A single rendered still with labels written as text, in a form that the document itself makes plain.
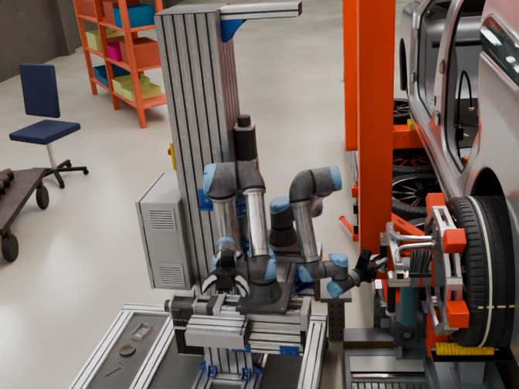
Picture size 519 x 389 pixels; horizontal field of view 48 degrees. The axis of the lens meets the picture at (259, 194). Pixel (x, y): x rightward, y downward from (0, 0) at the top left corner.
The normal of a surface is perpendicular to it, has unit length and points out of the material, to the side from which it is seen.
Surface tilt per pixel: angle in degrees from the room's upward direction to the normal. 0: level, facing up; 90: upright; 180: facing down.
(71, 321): 0
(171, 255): 90
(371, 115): 90
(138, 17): 90
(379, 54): 90
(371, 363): 0
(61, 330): 0
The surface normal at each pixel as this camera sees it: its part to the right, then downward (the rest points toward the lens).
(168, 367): -0.08, -0.90
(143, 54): 0.46, 0.34
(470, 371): -0.09, 0.43
